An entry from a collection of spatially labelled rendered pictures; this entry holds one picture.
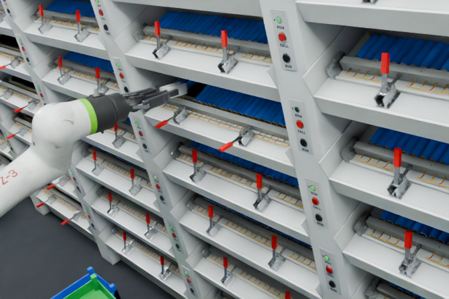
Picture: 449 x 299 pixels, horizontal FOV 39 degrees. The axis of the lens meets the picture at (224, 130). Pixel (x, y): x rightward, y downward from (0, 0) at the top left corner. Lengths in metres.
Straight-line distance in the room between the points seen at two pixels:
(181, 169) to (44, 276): 1.23
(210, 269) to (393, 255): 0.84
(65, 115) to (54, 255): 1.60
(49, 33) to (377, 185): 1.33
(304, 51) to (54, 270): 1.99
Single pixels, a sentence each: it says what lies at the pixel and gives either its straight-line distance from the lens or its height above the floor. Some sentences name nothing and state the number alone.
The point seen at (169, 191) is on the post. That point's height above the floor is 0.61.
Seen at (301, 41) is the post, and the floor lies 1.18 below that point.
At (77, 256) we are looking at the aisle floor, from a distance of 2.98.
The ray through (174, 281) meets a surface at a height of 0.13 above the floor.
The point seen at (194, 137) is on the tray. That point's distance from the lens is 1.68.
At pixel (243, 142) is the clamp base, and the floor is 0.89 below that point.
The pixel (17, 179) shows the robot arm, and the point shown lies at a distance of 1.58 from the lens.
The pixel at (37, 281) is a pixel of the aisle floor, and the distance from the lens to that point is 2.95.
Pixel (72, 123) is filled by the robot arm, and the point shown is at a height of 1.02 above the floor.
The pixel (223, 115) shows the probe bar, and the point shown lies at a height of 0.92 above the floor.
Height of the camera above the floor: 1.57
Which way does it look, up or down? 26 degrees down
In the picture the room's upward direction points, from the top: 15 degrees counter-clockwise
